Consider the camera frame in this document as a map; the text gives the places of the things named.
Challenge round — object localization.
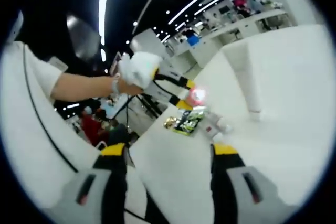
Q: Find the long white office desk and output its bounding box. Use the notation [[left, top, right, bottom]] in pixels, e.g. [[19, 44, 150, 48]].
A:
[[209, 8, 287, 41]]

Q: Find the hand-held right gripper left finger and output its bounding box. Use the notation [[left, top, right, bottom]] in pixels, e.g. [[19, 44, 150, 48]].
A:
[[43, 142, 131, 224]]

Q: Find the red band skincare bottle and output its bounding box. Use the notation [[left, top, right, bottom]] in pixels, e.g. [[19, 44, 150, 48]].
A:
[[183, 87, 208, 107]]

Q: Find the black cable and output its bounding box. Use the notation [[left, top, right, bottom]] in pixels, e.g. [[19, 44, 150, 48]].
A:
[[124, 94, 132, 133]]

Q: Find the blue box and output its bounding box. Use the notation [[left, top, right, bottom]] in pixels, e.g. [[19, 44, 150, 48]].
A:
[[186, 36, 200, 48]]

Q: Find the red square label skincare bottle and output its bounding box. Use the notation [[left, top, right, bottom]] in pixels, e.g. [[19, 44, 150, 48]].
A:
[[202, 111, 227, 137]]

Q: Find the white wristband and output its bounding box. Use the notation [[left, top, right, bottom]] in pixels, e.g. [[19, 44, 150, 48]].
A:
[[111, 78, 121, 94]]

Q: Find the person's left hand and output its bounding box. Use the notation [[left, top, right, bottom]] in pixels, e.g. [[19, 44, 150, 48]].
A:
[[117, 76, 144, 96]]

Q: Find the gold skincare sachet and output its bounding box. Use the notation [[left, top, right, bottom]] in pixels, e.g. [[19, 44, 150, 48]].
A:
[[163, 116, 180, 130]]

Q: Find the black green skincare sachet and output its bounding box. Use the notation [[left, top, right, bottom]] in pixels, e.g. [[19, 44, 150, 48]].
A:
[[172, 109, 206, 136]]

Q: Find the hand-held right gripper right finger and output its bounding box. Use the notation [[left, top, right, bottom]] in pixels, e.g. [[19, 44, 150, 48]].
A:
[[210, 143, 297, 224]]

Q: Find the person's white shirt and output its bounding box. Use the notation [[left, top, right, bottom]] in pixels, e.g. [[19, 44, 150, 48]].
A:
[[0, 40, 106, 209]]

